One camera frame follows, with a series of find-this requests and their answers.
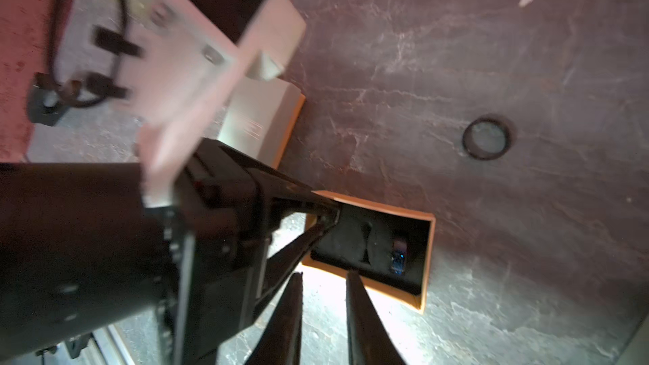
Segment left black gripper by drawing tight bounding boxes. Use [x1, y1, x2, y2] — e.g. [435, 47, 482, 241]
[167, 139, 341, 364]

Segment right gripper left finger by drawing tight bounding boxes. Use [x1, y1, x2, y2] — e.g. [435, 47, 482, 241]
[246, 272, 304, 365]

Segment dark blue ring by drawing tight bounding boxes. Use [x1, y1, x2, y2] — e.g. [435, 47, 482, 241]
[389, 237, 409, 275]

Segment orange black box base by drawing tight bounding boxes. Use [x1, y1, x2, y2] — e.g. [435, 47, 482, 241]
[302, 190, 436, 314]

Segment pale green lift-off lid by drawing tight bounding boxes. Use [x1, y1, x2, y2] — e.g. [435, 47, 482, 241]
[217, 78, 306, 169]

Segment black ring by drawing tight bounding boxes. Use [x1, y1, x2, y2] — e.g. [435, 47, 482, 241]
[460, 114, 514, 162]

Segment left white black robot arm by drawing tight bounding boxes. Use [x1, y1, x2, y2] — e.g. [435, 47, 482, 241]
[1, 139, 340, 364]

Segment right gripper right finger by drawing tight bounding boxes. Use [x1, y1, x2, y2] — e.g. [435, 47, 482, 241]
[346, 271, 405, 365]

